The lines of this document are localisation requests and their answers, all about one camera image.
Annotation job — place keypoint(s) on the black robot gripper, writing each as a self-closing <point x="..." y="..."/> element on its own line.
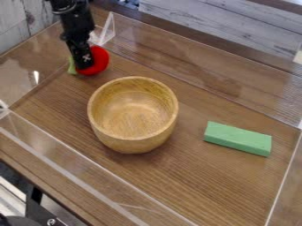
<point x="78" y="24"/>

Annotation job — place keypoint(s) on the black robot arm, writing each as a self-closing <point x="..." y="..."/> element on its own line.
<point x="59" y="3"/>

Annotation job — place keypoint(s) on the light wooden bowl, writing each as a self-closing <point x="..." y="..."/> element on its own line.
<point x="133" y="113"/>

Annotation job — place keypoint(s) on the clear acrylic tray walls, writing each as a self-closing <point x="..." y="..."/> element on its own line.
<point x="190" y="183"/>

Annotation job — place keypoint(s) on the green rectangular sponge block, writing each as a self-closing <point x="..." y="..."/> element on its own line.
<point x="244" y="140"/>

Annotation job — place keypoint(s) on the black table leg clamp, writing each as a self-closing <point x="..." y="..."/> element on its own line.
<point x="37" y="212"/>

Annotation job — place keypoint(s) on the clear acrylic corner bracket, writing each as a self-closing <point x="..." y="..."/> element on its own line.
<point x="103" y="33"/>

